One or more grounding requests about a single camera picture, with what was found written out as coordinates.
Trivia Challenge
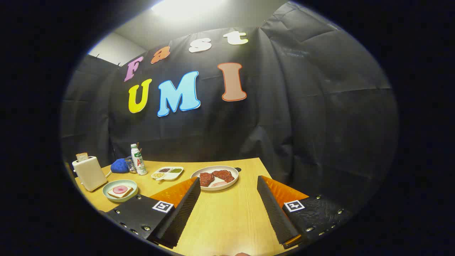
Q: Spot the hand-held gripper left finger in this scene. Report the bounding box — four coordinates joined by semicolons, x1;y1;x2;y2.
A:
106;177;202;249

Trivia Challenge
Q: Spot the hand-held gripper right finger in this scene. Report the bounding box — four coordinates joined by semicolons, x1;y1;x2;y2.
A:
257;175;352;249

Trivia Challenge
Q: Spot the white divided bean dish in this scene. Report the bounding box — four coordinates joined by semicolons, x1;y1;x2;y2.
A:
151;166;184;181

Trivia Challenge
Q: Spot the red meat slice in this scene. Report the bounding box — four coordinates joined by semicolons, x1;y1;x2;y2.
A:
199;172;215;187
212;170;235;183

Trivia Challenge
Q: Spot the white round meat plate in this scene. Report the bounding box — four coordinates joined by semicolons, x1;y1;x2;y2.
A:
191;165;239;192

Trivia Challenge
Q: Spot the white drink bottle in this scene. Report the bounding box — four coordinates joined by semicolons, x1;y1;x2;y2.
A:
130;144;148;176

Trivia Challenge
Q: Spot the plain bread slice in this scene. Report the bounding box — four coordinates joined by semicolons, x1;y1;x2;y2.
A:
107;185;134;199

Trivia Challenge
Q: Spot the metal utensil holder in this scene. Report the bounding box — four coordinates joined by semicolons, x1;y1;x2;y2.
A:
125;156;138;174

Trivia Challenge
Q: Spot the pale green round plate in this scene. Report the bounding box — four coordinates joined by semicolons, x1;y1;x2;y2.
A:
102;179;139;203

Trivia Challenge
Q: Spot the blue cloth mitt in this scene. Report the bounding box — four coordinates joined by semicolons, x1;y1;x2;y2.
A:
111;158;130;174

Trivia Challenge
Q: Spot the black backdrop cloth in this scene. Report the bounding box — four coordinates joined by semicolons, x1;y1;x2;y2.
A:
60;2;400;214

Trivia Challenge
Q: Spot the white toaster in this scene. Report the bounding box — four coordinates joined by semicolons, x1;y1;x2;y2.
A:
72;156;108;192

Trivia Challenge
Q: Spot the ceiling light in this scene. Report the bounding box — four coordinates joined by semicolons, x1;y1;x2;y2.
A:
151;0;228;18

